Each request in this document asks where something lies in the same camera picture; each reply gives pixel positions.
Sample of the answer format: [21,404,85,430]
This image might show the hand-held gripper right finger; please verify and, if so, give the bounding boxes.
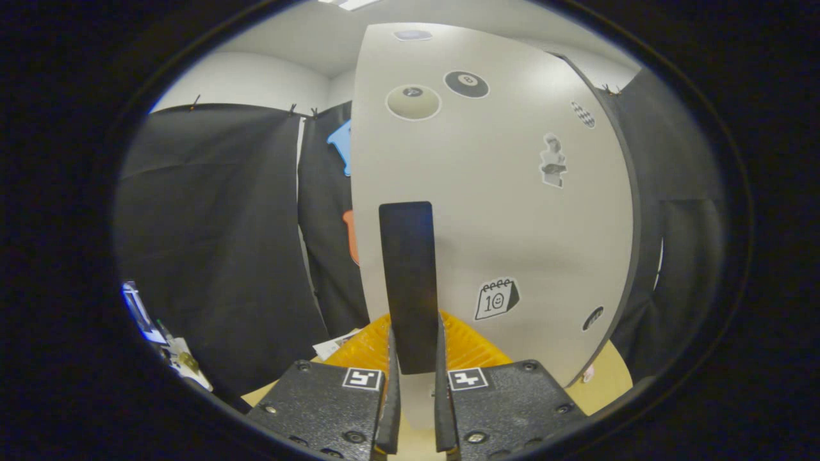
[434,311,589,461]

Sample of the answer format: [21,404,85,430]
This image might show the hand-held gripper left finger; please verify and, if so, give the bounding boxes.
[245,312,402,461]

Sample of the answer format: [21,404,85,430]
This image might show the black cabinet door handle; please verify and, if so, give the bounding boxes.
[379,202,440,375]

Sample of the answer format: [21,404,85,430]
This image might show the light grey shoe cabinet door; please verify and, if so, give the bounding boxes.
[350,22,641,430]

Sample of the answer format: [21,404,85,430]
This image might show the white book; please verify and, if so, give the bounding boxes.
[314,330,359,360]

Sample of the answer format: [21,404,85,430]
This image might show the white cluttered device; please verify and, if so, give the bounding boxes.
[160,320,213,392]

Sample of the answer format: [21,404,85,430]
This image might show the lit blue screen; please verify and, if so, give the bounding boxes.
[122,282,167,346]

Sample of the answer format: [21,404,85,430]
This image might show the black backdrop cloth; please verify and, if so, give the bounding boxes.
[114,64,728,398]

